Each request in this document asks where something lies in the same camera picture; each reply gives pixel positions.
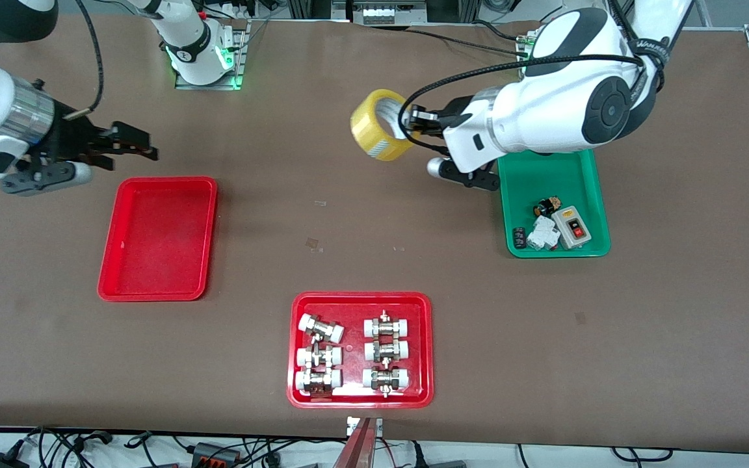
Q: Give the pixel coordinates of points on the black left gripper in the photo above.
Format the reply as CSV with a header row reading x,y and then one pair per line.
x,y
462,108

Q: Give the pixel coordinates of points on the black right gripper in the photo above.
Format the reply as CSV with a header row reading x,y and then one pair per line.
x,y
70,141

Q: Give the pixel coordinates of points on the yellow tape roll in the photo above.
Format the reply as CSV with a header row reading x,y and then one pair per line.
x,y
368,127

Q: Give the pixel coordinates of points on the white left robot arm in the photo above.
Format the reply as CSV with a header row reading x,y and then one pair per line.
x,y
556,110

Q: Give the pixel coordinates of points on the empty-looking red plastic tray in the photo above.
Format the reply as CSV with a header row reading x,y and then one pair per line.
x,y
157,240

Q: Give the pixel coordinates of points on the green plastic tray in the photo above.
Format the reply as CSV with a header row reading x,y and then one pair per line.
x,y
576,188

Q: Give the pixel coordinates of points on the red tray with fittings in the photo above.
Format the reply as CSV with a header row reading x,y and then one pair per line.
x,y
353,348

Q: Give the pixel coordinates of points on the white power strip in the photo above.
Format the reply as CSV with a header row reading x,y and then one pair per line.
x,y
387,12

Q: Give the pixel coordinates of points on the small black terminal block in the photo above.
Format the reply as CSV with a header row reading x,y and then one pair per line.
x,y
519,237

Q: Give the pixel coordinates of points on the black round yellow component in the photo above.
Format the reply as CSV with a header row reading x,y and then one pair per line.
x,y
545,208

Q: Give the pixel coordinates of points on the white circuit breaker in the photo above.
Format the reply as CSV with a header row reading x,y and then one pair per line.
x,y
542,234

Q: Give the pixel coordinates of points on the white metal pipe fitting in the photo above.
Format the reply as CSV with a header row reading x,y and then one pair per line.
x,y
319,357
386,351
318,381
386,326
320,328
385,379

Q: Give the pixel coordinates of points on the black box orange connectors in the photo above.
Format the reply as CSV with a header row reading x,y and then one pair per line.
x,y
215,454

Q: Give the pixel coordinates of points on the red metal bar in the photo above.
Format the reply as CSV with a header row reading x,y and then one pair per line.
x,y
358,448

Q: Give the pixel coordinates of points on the black power adapter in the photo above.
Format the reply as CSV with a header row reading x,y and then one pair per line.
x,y
0,461

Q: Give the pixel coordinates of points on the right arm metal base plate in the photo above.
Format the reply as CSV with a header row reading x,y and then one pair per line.
x,y
239,58

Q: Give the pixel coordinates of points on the grey switch box red button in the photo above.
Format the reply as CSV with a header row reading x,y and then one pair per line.
x,y
573,227

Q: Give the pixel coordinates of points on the small silver metal bracket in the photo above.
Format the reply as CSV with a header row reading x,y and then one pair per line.
x,y
352,426

